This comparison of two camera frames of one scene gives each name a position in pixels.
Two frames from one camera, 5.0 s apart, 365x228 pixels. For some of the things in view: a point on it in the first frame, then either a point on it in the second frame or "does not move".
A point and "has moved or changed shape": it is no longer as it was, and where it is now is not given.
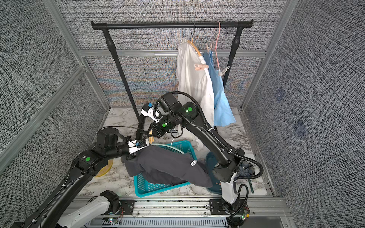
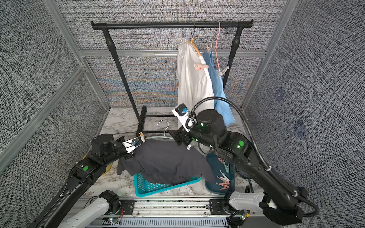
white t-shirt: [193, 78] does not move
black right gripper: [159, 132] → [182, 136]
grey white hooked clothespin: [184, 39] does not move
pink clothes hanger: [216, 44] does not move
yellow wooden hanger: [192, 43] does not move
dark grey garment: [162, 165] has moved or changed shape
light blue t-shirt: [223, 114] does not move
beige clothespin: [221, 73] does not move
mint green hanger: [170, 147] has moved or changed shape
